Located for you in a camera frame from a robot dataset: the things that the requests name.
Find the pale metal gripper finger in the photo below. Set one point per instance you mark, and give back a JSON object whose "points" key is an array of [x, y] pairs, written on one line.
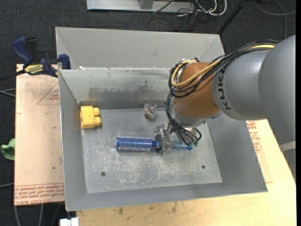
{"points": [[165, 148], [161, 131]]}

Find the clear colourful spinning top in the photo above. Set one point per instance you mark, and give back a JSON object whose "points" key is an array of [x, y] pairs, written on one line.
{"points": [[150, 110]]}

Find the blue round hair brush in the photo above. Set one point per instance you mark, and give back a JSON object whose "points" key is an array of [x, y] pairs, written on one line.
{"points": [[135, 143]]}

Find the grey metal bin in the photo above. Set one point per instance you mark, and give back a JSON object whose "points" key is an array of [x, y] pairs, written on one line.
{"points": [[145, 173]]}

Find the yellow toy building block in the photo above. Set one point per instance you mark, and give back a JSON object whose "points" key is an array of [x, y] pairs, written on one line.
{"points": [[88, 118]]}

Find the brown cardboard board red print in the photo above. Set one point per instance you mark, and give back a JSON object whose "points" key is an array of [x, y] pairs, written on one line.
{"points": [[37, 135]]}

